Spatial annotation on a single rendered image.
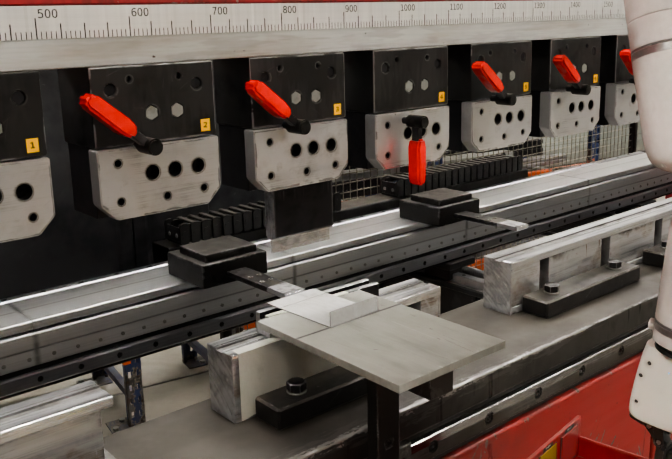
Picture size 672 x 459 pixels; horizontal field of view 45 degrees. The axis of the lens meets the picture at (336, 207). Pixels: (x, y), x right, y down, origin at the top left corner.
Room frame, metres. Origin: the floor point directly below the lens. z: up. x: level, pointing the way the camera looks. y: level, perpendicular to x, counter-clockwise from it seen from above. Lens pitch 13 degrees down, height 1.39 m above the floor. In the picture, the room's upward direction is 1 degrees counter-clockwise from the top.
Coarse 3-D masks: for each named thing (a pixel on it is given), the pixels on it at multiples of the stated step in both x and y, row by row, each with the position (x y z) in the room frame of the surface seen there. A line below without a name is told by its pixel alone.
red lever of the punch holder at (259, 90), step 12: (252, 84) 0.94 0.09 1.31; (264, 84) 0.95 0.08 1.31; (252, 96) 0.95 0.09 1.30; (264, 96) 0.94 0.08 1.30; (276, 96) 0.95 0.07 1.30; (264, 108) 0.96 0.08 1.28; (276, 108) 0.95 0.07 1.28; (288, 108) 0.96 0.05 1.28; (288, 120) 0.97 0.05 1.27; (300, 120) 0.98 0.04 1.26; (300, 132) 0.97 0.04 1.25
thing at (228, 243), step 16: (208, 240) 1.28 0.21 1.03; (224, 240) 1.28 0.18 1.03; (240, 240) 1.28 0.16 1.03; (176, 256) 1.24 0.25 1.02; (192, 256) 1.22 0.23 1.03; (208, 256) 1.20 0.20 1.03; (224, 256) 1.22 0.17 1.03; (240, 256) 1.23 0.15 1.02; (256, 256) 1.24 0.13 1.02; (176, 272) 1.24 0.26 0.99; (192, 272) 1.20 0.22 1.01; (208, 272) 1.18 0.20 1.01; (224, 272) 1.20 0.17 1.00; (240, 272) 1.20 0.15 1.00; (256, 272) 1.20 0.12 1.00; (272, 288) 1.12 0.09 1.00; (288, 288) 1.12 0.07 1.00
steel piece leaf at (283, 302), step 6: (294, 294) 1.10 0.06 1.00; (300, 294) 1.10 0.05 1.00; (306, 294) 1.10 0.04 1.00; (312, 294) 1.10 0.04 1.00; (318, 294) 1.10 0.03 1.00; (276, 300) 1.08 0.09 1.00; (282, 300) 1.07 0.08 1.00; (288, 300) 1.07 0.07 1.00; (294, 300) 1.07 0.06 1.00; (300, 300) 1.07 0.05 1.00; (276, 306) 1.05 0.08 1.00; (282, 306) 1.05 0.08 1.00
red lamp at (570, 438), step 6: (576, 426) 1.01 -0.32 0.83; (570, 432) 1.00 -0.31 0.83; (576, 432) 1.01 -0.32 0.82; (564, 438) 0.99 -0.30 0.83; (570, 438) 1.00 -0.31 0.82; (576, 438) 1.01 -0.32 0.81; (564, 444) 0.99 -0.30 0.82; (570, 444) 1.00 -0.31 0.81; (576, 444) 1.02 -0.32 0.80; (564, 450) 0.99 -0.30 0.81; (570, 450) 1.00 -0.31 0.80; (564, 456) 0.99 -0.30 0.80; (570, 456) 1.00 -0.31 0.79
